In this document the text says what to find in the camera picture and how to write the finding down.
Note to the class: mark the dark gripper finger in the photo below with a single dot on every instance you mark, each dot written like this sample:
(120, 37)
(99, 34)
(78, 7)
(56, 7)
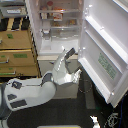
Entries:
(70, 53)

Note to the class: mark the white fridge door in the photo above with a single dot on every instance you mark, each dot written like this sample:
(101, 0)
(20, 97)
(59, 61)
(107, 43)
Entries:
(105, 31)

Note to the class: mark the wooden drawer cabinet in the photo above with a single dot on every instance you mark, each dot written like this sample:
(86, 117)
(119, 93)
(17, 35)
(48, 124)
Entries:
(17, 52)

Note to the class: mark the white refrigerator body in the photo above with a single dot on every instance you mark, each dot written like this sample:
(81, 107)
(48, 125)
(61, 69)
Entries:
(52, 37)

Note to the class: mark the grey box on cabinet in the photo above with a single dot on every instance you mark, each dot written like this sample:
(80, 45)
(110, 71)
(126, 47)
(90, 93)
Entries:
(13, 11)

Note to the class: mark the green door label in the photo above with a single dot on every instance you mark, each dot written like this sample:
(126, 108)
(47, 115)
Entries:
(107, 66)

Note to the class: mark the red food package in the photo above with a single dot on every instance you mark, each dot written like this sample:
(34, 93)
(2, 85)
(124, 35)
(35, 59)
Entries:
(57, 16)

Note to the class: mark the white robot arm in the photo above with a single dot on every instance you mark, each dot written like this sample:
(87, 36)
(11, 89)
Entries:
(19, 94)

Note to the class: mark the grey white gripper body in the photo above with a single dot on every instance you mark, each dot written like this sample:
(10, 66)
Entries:
(60, 69)

